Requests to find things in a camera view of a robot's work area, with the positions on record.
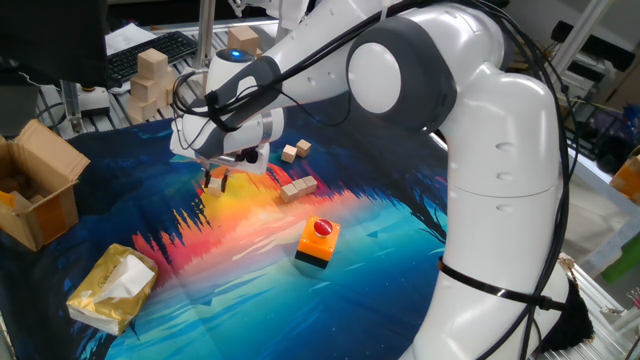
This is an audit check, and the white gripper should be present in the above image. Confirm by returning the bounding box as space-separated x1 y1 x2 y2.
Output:
168 130 272 193

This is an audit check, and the orange box with red button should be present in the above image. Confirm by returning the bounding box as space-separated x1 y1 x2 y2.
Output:
293 214 342 270

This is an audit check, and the colourful forest print cloth mat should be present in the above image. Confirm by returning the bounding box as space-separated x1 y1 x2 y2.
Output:
0 92 451 360

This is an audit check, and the black computer keyboard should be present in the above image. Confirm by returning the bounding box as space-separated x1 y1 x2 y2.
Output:
105 30 199 89

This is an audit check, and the white device with brown knob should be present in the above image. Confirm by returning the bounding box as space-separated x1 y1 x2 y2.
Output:
77 85 112 119

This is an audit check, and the gold tissue pack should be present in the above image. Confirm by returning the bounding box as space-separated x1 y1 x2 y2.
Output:
65 242 160 337

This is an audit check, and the open brown cardboard box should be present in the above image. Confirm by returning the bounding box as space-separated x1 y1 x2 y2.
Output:
0 118 92 252

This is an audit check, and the white paper sheet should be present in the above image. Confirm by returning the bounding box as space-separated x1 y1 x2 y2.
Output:
103 22 159 56

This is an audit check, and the dark grey stand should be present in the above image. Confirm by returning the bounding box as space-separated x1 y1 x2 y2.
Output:
0 82 42 139

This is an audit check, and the black computer monitor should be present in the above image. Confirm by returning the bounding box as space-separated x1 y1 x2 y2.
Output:
0 0 110 90

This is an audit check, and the black fluffy duster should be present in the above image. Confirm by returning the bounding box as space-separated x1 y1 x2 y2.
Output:
542 277 596 354

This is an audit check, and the silver metal bar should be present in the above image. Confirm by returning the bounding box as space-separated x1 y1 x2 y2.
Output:
549 0 609 74

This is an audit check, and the black equipment box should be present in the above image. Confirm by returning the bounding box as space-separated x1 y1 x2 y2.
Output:
552 19 636 71

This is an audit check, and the orange yellow box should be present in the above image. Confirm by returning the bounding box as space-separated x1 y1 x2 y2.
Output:
610 147 640 206

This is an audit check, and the green plastic object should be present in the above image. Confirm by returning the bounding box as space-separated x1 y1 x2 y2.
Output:
602 239 640 284

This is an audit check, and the silver camera box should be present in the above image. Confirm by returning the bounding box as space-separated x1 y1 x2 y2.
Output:
197 152 239 170

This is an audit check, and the short aluminium post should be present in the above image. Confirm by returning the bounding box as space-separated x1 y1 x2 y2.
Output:
60 79 84 135

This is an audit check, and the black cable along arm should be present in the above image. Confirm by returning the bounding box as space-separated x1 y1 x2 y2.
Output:
169 0 576 360

